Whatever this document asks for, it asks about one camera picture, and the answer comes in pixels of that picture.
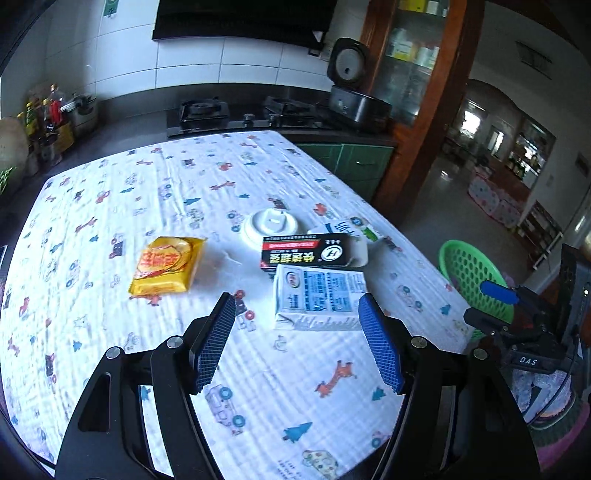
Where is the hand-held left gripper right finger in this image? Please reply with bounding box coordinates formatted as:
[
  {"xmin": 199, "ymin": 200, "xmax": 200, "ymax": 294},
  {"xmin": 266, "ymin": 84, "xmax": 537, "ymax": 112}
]
[{"xmin": 358, "ymin": 293, "xmax": 541, "ymax": 480}]

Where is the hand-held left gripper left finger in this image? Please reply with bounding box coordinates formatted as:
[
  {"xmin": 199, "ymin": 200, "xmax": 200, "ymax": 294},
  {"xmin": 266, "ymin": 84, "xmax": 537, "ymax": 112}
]
[{"xmin": 54, "ymin": 292, "xmax": 237, "ymax": 480}]

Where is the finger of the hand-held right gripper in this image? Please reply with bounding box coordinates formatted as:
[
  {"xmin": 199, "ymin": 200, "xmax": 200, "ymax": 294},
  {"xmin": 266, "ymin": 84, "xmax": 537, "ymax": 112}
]
[
  {"xmin": 463, "ymin": 307, "xmax": 515, "ymax": 340},
  {"xmin": 480, "ymin": 279, "xmax": 522, "ymax": 305}
]

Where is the green plastic basket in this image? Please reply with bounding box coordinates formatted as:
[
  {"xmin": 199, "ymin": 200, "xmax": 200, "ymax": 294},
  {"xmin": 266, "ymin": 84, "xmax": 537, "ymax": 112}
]
[{"xmin": 438, "ymin": 239, "xmax": 515, "ymax": 324}]

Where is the white milk carton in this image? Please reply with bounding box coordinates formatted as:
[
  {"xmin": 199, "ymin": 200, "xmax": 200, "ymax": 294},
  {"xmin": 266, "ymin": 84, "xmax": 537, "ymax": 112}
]
[{"xmin": 272, "ymin": 269, "xmax": 369, "ymax": 332}]

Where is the yellow snack packet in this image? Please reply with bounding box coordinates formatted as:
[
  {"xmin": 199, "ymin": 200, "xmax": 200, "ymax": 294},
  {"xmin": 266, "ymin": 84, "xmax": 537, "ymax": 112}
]
[{"xmin": 128, "ymin": 236, "xmax": 207, "ymax": 296}]

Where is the green white carton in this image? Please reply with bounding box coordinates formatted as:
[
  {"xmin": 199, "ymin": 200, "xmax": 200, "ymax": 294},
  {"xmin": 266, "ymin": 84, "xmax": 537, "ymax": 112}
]
[{"xmin": 307, "ymin": 217, "xmax": 385, "ymax": 243}]

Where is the black cardboard box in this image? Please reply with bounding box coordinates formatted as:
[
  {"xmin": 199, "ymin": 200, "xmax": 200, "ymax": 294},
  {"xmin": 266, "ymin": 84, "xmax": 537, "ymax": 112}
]
[{"xmin": 257, "ymin": 235, "xmax": 370, "ymax": 271}]

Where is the white plastic cup lid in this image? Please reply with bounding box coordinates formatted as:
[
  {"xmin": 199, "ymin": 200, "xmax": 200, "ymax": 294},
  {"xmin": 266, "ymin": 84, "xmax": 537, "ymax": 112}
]
[{"xmin": 240, "ymin": 208, "xmax": 301, "ymax": 252}]

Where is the low storage shelf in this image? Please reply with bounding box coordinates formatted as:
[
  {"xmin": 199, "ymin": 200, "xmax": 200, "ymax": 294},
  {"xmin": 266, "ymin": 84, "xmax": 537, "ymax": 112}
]
[{"xmin": 517, "ymin": 200, "xmax": 566, "ymax": 271}]

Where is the polka dot play tent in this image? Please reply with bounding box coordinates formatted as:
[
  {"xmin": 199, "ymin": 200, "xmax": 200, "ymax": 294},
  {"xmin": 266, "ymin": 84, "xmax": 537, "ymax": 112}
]
[{"xmin": 467, "ymin": 178, "xmax": 525, "ymax": 229}]

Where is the white printed tablecloth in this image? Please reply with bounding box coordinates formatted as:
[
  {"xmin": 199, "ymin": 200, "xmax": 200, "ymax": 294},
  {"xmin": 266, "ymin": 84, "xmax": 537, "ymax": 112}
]
[{"xmin": 0, "ymin": 130, "xmax": 478, "ymax": 480}]

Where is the green kitchen cabinet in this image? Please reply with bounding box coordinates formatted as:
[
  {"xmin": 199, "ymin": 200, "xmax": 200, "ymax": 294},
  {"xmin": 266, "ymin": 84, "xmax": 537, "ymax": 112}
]
[{"xmin": 295, "ymin": 142, "xmax": 398, "ymax": 201}]

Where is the wooden glass door cabinet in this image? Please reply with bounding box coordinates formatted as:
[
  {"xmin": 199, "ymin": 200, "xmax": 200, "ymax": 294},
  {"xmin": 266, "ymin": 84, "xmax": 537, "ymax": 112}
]
[{"xmin": 358, "ymin": 0, "xmax": 485, "ymax": 204}]

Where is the black gas stove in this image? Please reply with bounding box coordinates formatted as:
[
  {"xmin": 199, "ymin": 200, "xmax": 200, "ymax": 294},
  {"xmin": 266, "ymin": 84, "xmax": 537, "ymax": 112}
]
[{"xmin": 167, "ymin": 96, "xmax": 338, "ymax": 139}]

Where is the black rice cooker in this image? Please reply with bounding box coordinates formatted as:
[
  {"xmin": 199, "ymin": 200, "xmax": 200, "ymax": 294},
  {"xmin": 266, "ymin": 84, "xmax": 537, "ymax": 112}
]
[{"xmin": 325, "ymin": 38, "xmax": 393, "ymax": 134}]

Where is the ceiling vent grille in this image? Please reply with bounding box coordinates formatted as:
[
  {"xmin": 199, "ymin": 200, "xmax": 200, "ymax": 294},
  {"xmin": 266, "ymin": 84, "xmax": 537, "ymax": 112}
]
[{"xmin": 515, "ymin": 41, "xmax": 553, "ymax": 77}]

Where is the metal pot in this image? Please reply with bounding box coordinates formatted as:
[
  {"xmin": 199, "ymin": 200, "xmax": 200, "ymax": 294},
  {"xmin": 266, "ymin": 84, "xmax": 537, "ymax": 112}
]
[{"xmin": 62, "ymin": 93, "xmax": 100, "ymax": 137}]

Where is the group of condiment bottles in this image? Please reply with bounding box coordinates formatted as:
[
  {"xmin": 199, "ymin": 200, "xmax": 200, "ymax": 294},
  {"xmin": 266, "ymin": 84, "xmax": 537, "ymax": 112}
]
[{"xmin": 16, "ymin": 83, "xmax": 77, "ymax": 160}]

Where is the round wooden cutting board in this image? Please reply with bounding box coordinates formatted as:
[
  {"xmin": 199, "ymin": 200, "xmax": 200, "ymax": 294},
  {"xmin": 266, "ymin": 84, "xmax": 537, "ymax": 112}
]
[{"xmin": 0, "ymin": 117, "xmax": 29, "ymax": 174}]

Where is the black range hood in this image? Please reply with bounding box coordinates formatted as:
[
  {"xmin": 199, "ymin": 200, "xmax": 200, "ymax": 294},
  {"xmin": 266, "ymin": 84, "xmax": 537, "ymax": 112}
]
[{"xmin": 151, "ymin": 0, "xmax": 340, "ymax": 47}]

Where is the black cable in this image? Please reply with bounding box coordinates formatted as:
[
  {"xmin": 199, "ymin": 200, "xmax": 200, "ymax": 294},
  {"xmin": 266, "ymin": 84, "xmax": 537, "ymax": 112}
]
[{"xmin": 526, "ymin": 355, "xmax": 583, "ymax": 425}]

